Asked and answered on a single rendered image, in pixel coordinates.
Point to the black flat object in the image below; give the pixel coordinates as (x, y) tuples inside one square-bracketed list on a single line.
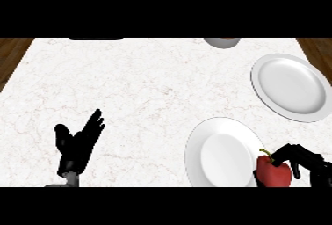
[(96, 38)]

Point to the red bell pepper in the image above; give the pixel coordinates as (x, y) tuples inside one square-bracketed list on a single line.
[(273, 174)]

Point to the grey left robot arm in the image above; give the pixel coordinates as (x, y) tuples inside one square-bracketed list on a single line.
[(66, 180)]

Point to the white plate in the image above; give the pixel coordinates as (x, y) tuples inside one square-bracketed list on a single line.
[(221, 153), (290, 88)]

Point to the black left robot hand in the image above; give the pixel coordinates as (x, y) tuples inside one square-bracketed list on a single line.
[(76, 146)]

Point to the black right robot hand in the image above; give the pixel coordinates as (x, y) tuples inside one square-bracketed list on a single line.
[(308, 159)]

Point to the grey bowl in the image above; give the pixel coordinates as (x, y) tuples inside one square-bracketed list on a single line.
[(221, 42)]

